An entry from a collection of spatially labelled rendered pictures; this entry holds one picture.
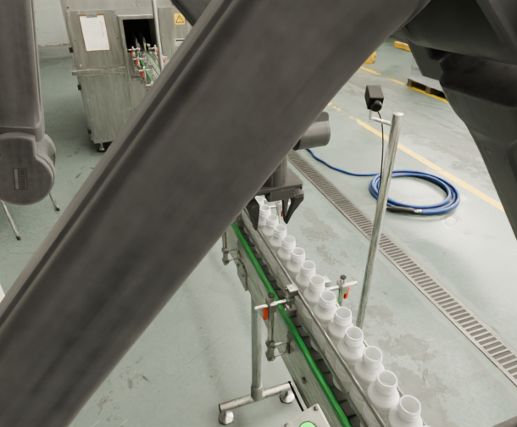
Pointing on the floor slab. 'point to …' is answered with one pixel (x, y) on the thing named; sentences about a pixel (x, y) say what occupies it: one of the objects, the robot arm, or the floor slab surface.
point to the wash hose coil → (406, 203)
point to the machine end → (118, 58)
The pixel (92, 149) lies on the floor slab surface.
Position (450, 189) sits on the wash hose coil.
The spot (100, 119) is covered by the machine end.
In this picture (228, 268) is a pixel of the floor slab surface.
